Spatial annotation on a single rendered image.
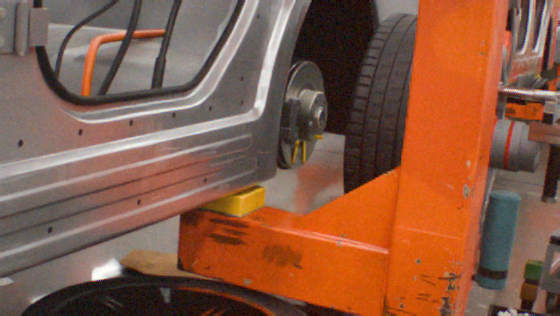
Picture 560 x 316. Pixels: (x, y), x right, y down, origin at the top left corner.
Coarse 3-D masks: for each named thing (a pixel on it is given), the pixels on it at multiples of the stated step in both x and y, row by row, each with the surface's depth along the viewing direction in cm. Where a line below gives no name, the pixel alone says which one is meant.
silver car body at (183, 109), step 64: (0, 0) 105; (64, 0) 369; (128, 0) 372; (192, 0) 206; (256, 0) 179; (384, 0) 255; (0, 64) 108; (64, 64) 192; (128, 64) 186; (192, 64) 185; (256, 64) 183; (0, 128) 111; (64, 128) 124; (128, 128) 141; (192, 128) 160; (256, 128) 183; (0, 192) 110; (64, 192) 123; (128, 192) 140; (192, 192) 161; (0, 256) 113
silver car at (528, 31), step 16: (528, 0) 640; (544, 0) 739; (512, 16) 531; (528, 16) 636; (544, 16) 736; (512, 32) 542; (528, 32) 640; (544, 32) 741; (512, 48) 549; (528, 48) 651; (544, 48) 819; (512, 64) 559; (528, 64) 648; (544, 64) 823; (512, 80) 577
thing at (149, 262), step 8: (128, 256) 343; (136, 256) 346; (144, 256) 349; (152, 256) 352; (160, 256) 355; (168, 256) 354; (176, 256) 356; (128, 264) 334; (136, 264) 337; (144, 264) 340; (152, 264) 343; (160, 264) 343; (168, 264) 344; (176, 264) 346; (144, 272) 331; (152, 272) 332; (160, 272) 333; (168, 272) 334; (176, 272) 336; (184, 272) 337; (216, 280) 331
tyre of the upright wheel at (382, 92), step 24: (384, 24) 212; (408, 24) 210; (384, 48) 205; (408, 48) 202; (360, 72) 203; (384, 72) 200; (408, 72) 199; (360, 96) 201; (384, 96) 198; (360, 120) 200; (384, 120) 197; (360, 144) 200; (384, 144) 198; (360, 168) 203; (384, 168) 199
